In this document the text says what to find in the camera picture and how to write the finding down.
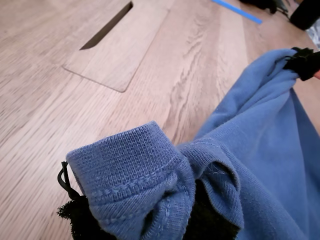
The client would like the wooden cable hatch lid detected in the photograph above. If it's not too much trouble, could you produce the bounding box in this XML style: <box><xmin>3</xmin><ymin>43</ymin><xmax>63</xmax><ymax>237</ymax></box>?
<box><xmin>61</xmin><ymin>0</ymin><xmax>171</xmax><ymax>93</ymax></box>

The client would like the black round container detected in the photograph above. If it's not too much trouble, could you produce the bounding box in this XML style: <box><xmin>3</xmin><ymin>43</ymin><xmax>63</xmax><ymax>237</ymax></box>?
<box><xmin>289</xmin><ymin>0</ymin><xmax>320</xmax><ymax>31</ymax></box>

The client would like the blue tape piece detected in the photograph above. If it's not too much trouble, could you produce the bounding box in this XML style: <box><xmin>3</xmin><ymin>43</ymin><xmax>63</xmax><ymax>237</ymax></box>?
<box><xmin>211</xmin><ymin>0</ymin><xmax>263</xmax><ymax>25</ymax></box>

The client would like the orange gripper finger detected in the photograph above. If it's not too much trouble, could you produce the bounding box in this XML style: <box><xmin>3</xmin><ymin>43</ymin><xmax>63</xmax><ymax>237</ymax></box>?
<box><xmin>283</xmin><ymin>46</ymin><xmax>320</xmax><ymax>66</ymax></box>
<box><xmin>283</xmin><ymin>62</ymin><xmax>320</xmax><ymax>82</ymax></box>

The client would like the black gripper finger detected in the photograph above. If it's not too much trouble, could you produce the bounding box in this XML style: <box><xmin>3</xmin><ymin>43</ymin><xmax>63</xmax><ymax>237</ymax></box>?
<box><xmin>183</xmin><ymin>179</ymin><xmax>238</xmax><ymax>240</ymax></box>
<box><xmin>56</xmin><ymin>194</ymin><xmax>115</xmax><ymax>240</ymax></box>

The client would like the blue printed T-shirt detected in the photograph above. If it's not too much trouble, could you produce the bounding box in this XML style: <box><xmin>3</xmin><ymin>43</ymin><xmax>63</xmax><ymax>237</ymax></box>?
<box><xmin>65</xmin><ymin>48</ymin><xmax>320</xmax><ymax>240</ymax></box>

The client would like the black twist tie wire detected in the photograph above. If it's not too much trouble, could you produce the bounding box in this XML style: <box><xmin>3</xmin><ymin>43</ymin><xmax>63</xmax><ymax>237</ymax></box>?
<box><xmin>57</xmin><ymin>161</ymin><xmax>81</xmax><ymax>201</ymax></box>

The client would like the black fabric bundle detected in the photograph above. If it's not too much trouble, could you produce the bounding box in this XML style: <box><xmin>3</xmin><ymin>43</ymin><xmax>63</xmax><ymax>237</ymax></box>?
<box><xmin>239</xmin><ymin>0</ymin><xmax>290</xmax><ymax>15</ymax></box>

